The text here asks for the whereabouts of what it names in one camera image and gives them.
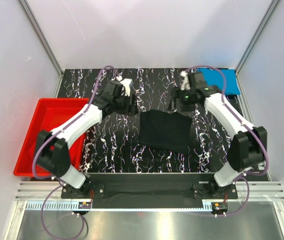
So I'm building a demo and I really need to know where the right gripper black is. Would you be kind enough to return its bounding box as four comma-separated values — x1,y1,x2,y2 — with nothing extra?
167,87,196,113

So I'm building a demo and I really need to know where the black t shirt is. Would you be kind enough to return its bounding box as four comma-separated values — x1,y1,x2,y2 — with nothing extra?
138,109,192,154

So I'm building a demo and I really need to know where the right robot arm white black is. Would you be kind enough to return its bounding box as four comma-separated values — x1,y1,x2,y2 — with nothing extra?
168,71,269,198

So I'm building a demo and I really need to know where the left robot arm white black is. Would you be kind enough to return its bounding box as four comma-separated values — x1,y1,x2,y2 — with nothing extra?
32,77,138,198

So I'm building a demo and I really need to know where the folded blue t shirt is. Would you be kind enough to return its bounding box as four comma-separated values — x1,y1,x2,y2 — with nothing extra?
198,68,241,95

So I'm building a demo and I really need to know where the red plastic bin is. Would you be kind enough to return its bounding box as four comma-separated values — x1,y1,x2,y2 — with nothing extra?
13,98,89,177

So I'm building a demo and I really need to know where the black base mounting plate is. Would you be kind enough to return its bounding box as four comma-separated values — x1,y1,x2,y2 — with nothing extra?
61,173,238,211

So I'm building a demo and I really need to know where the left connector board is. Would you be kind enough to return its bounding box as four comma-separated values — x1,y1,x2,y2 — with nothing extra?
78,200,92,210

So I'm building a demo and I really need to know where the connector board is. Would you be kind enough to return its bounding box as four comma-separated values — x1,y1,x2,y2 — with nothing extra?
212,202,228,212
78,200,92,210

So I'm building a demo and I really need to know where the right connector board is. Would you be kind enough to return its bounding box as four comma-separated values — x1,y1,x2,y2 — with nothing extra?
212,202,228,212

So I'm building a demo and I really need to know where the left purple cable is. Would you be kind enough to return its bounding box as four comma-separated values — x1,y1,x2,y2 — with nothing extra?
31,65,119,238

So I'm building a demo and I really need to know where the right aluminium frame post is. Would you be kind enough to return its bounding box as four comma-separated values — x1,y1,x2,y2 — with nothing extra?
235,0,282,74

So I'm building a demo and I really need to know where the aluminium frame post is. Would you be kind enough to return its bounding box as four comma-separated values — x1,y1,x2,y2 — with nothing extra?
17,0,64,77
235,0,282,74

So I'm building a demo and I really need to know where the white cable duct strip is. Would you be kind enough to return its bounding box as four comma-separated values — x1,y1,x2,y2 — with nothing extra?
26,200,213,212

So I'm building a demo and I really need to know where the left aluminium frame post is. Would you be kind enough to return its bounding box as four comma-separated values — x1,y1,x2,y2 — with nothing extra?
17,0,64,77

